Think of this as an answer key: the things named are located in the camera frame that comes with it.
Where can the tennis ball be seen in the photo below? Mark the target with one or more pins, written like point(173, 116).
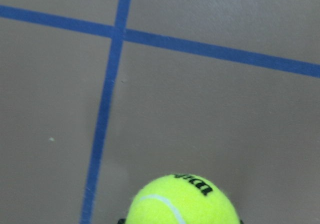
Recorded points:
point(181, 199)

